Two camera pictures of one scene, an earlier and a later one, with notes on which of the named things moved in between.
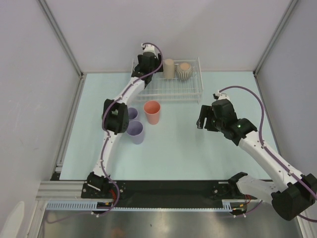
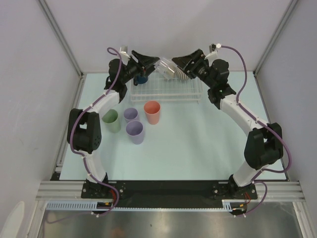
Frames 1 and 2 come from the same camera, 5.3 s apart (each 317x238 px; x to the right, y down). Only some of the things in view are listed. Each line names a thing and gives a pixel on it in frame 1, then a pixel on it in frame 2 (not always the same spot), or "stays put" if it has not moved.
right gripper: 206,111 -> 184,63
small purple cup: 132,113 stays put
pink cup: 152,108 stays put
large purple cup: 135,129 stays put
